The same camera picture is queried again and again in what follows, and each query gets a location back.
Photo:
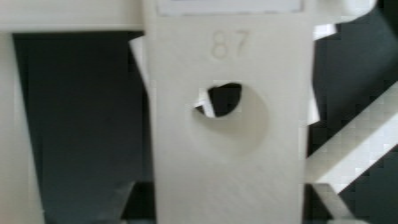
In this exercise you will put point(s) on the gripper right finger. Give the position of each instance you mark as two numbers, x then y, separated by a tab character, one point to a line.
342	216

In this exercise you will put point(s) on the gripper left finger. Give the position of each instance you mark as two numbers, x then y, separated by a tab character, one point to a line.
140	212

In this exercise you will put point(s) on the white chair back frame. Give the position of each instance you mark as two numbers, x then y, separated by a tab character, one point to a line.
234	168

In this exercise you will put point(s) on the white chair seat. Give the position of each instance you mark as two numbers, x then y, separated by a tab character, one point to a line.
220	100

